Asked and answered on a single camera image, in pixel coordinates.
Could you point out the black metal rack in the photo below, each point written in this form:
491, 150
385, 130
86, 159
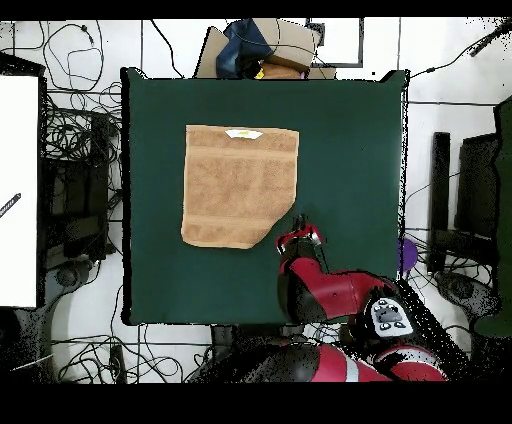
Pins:
96, 160

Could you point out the dark blue garment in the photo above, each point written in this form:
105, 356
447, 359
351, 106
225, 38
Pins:
240, 48

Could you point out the tan terry towel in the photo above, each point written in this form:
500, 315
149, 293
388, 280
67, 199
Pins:
240, 184

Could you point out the black square floor frame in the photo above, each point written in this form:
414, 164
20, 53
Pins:
361, 40

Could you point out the grey striped rod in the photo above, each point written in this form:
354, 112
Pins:
10, 204

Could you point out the dark green fabric furniture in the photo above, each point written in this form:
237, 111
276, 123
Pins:
506, 200

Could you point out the white board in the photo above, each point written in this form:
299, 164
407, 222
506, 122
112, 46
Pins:
18, 160

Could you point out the purple round object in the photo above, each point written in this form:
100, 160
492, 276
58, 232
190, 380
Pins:
410, 254

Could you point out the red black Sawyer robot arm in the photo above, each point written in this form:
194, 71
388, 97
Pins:
332, 292

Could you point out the grey stand base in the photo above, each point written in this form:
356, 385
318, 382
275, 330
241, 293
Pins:
68, 276
460, 290

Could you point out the black power brick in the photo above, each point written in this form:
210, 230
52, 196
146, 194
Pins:
118, 362

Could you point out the black panel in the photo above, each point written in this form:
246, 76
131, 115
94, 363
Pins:
478, 180

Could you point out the black upright bar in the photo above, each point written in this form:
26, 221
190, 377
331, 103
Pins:
439, 180

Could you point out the dark green table cloth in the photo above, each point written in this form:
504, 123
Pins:
352, 160

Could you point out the brown cardboard box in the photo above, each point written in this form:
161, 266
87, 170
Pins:
292, 40

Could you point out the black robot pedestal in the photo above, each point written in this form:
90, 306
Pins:
224, 336

